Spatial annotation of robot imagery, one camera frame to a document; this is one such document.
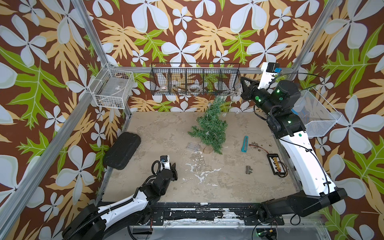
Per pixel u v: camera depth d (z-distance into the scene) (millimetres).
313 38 783
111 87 864
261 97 513
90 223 411
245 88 583
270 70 479
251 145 1016
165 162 718
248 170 884
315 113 784
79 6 679
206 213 762
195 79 973
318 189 388
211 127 763
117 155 903
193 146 987
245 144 1014
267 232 734
